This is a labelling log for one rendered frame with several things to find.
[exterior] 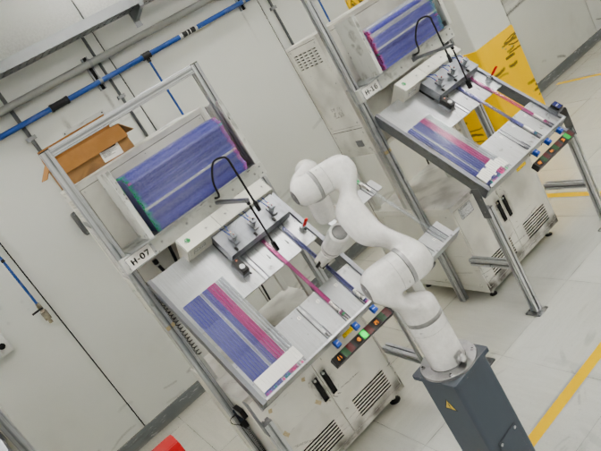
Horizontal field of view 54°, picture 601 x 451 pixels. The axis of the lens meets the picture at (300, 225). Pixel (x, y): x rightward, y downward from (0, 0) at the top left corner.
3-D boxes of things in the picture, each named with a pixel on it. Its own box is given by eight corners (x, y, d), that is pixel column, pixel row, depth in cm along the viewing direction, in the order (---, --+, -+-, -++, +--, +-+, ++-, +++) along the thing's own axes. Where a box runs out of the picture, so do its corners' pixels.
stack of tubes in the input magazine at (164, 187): (249, 166, 266) (217, 114, 259) (158, 232, 246) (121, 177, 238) (238, 169, 277) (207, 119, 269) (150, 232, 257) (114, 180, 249)
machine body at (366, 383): (410, 395, 297) (352, 299, 278) (312, 502, 268) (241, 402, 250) (338, 367, 353) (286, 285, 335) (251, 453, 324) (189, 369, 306)
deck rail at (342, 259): (383, 295, 253) (385, 289, 248) (380, 298, 252) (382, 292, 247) (269, 197, 279) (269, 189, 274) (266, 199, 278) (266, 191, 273)
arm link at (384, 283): (449, 310, 178) (414, 247, 171) (400, 346, 175) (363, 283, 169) (429, 300, 190) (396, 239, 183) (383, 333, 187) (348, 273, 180)
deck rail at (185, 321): (266, 406, 226) (266, 402, 220) (263, 410, 225) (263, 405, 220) (153, 285, 251) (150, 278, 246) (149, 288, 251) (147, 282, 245)
